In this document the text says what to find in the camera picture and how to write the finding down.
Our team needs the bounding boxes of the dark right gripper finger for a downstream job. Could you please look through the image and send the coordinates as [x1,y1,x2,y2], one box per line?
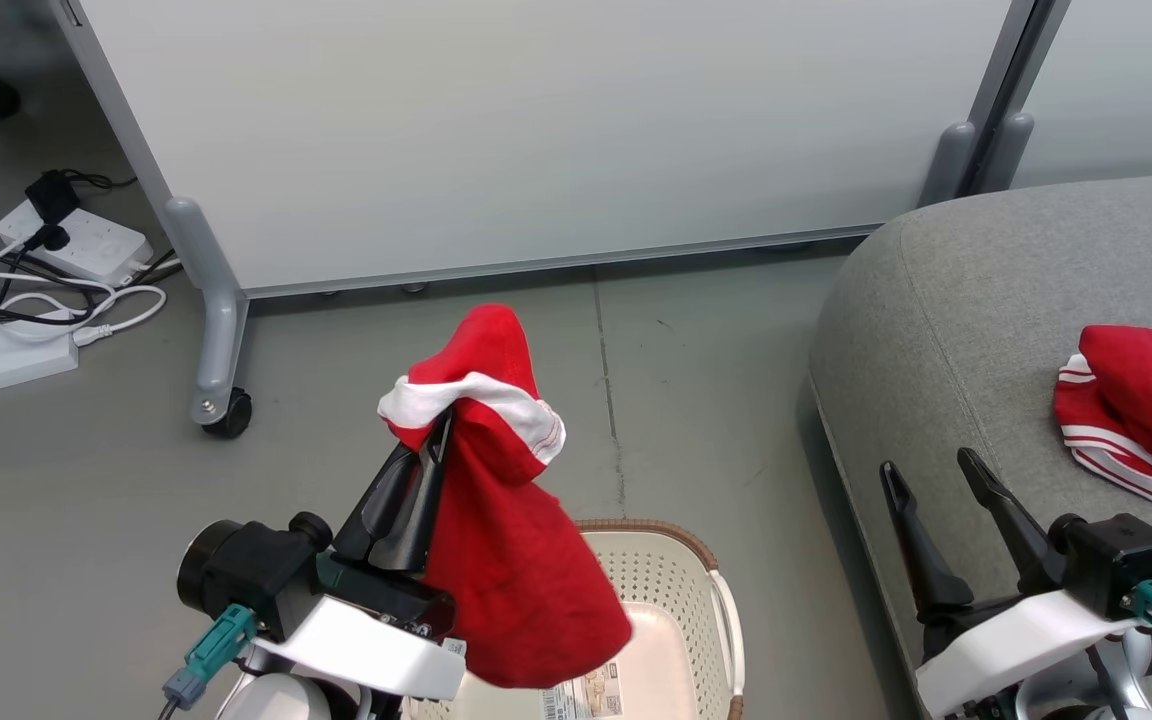
[879,460,977,626]
[956,447,1072,596]

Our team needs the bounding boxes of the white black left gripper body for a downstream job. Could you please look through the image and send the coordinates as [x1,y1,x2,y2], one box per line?
[251,553,468,701]

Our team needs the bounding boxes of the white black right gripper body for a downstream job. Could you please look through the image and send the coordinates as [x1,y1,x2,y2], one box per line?
[916,590,1147,716]

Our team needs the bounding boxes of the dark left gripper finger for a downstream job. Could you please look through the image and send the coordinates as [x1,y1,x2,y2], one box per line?
[334,445,427,561]
[381,410,455,573]

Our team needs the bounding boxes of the red garment wide white band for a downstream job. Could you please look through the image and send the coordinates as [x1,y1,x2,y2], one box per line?
[378,303,634,691]

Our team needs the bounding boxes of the red garment thin white stripes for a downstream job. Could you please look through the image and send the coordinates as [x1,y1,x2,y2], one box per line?
[1053,325,1152,521]

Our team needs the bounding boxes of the grey fabric sofa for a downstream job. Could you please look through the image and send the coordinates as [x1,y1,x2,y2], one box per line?
[808,170,1152,720]

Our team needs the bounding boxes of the paper label sticker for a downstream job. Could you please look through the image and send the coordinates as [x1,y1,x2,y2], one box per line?
[539,668,627,719]

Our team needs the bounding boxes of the grey partition leg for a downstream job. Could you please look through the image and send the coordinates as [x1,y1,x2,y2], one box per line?
[164,197,252,426]

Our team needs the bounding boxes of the white laundry basket brown rim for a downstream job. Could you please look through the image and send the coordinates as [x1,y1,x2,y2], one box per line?
[406,518,747,720]

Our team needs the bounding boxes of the grey partition foot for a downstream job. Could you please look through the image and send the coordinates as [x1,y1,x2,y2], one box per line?
[981,112,1037,193]
[921,120,982,208]

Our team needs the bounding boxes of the white square power strip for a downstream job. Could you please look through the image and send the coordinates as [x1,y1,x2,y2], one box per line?
[0,197,152,286]

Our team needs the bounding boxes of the white long power strip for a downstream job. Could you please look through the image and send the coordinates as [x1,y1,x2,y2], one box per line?
[0,318,79,406]

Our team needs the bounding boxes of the large white partition panel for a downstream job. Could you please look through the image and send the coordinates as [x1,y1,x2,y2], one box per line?
[46,0,1072,301]

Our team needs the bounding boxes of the black power adapter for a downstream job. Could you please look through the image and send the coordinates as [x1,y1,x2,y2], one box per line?
[24,170,82,223]

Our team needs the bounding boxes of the narrow white partition panel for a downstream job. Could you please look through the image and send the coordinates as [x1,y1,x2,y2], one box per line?
[1011,0,1152,191]

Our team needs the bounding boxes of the teal left camera connector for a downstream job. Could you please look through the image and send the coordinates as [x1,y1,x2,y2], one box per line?
[161,603,259,711]

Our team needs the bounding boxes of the white power cable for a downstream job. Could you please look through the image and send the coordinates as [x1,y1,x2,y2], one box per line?
[0,230,167,346]

